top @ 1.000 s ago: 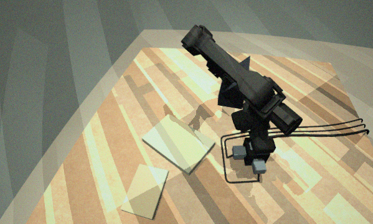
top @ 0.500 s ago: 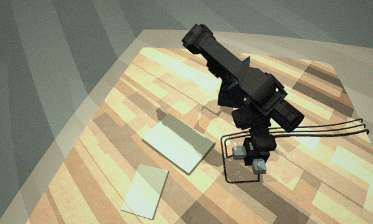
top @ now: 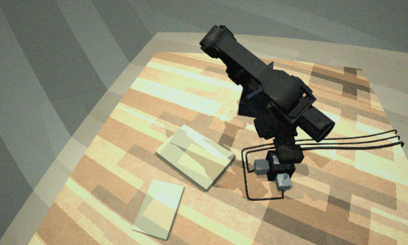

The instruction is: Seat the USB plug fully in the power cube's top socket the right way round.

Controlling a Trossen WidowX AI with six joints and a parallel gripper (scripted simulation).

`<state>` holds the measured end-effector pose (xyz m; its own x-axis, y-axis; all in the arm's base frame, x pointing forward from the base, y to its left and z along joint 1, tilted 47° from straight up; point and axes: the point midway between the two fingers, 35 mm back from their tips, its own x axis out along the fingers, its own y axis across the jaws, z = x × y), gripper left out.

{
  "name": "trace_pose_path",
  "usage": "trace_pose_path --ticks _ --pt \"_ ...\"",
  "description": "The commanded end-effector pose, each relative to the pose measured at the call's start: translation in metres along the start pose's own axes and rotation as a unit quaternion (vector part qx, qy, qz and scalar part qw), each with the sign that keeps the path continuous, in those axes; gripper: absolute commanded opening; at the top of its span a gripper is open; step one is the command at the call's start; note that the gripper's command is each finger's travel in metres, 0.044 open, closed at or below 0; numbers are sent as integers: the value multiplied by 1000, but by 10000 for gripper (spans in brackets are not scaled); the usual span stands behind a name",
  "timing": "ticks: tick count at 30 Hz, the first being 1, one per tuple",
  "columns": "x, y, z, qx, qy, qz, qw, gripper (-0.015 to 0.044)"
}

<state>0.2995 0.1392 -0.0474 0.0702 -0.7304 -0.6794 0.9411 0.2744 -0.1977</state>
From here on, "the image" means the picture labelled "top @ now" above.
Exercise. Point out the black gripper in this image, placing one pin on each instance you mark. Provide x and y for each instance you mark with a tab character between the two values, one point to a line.
284	143

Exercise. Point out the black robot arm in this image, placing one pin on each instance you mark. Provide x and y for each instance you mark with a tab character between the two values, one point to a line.
284	91

